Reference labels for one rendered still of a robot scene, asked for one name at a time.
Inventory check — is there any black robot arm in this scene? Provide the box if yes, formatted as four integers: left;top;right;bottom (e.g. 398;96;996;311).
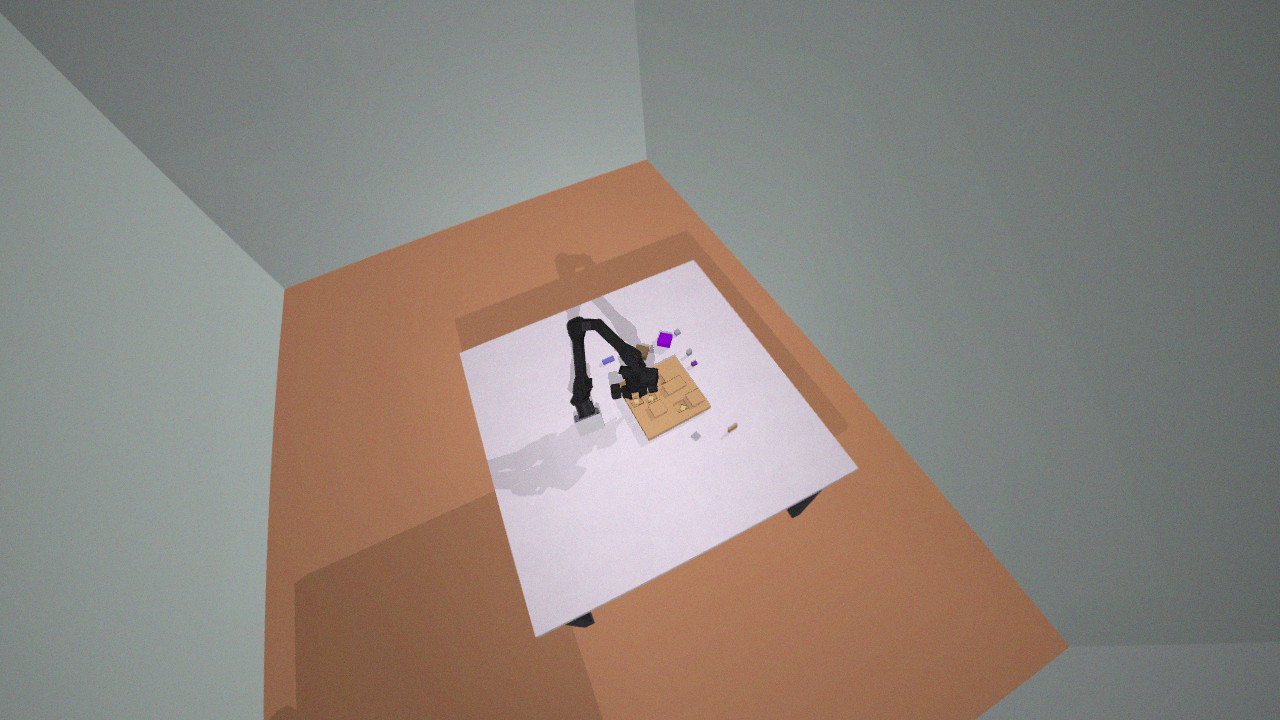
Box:
566;316;659;419

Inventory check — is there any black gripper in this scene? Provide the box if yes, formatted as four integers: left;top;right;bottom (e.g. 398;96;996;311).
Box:
611;380;658;400

